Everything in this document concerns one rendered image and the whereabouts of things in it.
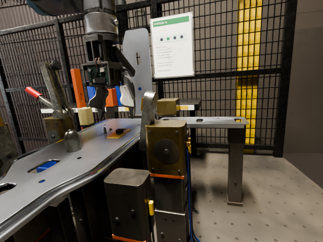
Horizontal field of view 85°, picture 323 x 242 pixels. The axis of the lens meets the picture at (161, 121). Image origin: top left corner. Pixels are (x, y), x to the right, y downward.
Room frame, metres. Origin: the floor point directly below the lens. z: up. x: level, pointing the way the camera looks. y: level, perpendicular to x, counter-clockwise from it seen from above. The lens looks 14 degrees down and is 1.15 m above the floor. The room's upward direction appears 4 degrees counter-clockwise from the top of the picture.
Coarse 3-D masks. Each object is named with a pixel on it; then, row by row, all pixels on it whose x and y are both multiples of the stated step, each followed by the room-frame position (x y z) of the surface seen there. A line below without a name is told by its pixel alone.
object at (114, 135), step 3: (117, 129) 0.49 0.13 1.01; (120, 129) 0.49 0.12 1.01; (123, 129) 0.49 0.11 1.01; (126, 129) 0.52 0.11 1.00; (129, 129) 0.51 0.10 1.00; (114, 132) 0.49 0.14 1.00; (117, 132) 0.48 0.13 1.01; (120, 132) 0.48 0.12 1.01; (123, 132) 0.49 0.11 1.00; (126, 132) 0.49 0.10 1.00; (111, 135) 0.46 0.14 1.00; (114, 135) 0.46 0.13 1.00; (117, 135) 0.46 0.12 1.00; (120, 135) 0.46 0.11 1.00
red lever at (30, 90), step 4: (28, 88) 0.57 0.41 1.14; (32, 88) 0.58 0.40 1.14; (28, 92) 0.57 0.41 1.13; (32, 92) 0.57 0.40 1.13; (36, 92) 0.57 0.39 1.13; (32, 96) 0.56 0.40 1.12; (36, 96) 0.56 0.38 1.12; (40, 96) 0.56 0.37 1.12; (40, 100) 0.56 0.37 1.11; (44, 100) 0.55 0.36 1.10; (48, 100) 0.56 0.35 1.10; (48, 104) 0.55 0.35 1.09; (52, 104) 0.55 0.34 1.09; (52, 108) 0.55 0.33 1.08; (64, 112) 0.54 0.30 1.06
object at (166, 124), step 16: (160, 128) 0.37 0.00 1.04; (176, 128) 0.36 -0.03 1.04; (160, 144) 0.37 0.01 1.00; (176, 144) 0.36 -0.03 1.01; (160, 160) 0.37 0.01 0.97; (176, 160) 0.36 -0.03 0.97; (160, 176) 0.37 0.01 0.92; (176, 176) 0.36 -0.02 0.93; (160, 192) 0.38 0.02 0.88; (176, 192) 0.36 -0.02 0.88; (160, 208) 0.38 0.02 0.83; (176, 208) 0.36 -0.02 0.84; (160, 224) 0.37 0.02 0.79; (176, 224) 0.36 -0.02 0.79; (192, 224) 0.40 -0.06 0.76; (160, 240) 0.37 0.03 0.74; (176, 240) 0.36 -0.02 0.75; (192, 240) 0.37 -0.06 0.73
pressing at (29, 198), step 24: (120, 120) 0.67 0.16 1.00; (48, 144) 0.43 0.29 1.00; (96, 144) 0.41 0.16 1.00; (120, 144) 0.40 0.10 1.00; (0, 168) 0.31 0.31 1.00; (24, 168) 0.31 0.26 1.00; (48, 168) 0.30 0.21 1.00; (72, 168) 0.29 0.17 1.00; (96, 168) 0.29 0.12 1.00; (24, 192) 0.23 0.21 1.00; (48, 192) 0.23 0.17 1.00; (0, 216) 0.18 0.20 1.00; (24, 216) 0.18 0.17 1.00; (0, 240) 0.15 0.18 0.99
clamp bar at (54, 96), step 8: (40, 64) 0.54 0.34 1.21; (48, 64) 0.55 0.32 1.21; (56, 64) 0.54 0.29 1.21; (48, 72) 0.53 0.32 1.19; (56, 72) 0.56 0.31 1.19; (48, 80) 0.53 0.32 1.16; (56, 80) 0.56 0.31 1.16; (48, 88) 0.53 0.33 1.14; (56, 88) 0.55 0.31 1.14; (56, 96) 0.53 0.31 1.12; (64, 96) 0.56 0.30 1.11; (56, 104) 0.53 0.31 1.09; (64, 104) 0.56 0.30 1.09
